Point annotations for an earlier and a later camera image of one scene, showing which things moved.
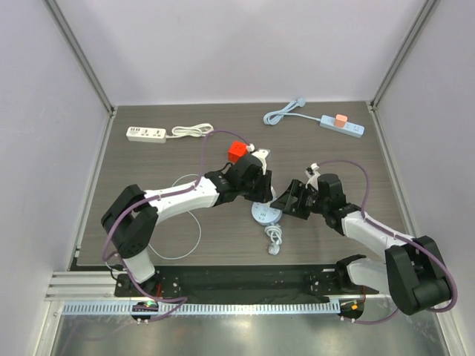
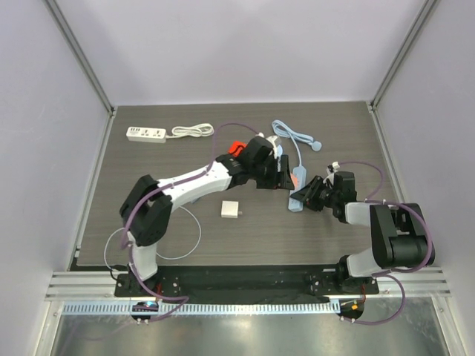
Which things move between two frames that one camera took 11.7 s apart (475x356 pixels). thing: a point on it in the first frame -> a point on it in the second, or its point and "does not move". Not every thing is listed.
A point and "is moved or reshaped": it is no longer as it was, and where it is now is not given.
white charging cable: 198,225 is moved or reshaped
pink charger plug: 340,121 is moved or reshaped
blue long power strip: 350,129 is moved or reshaped
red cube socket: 237,150 does not move
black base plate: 242,284 does not move
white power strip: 146,134 does not move
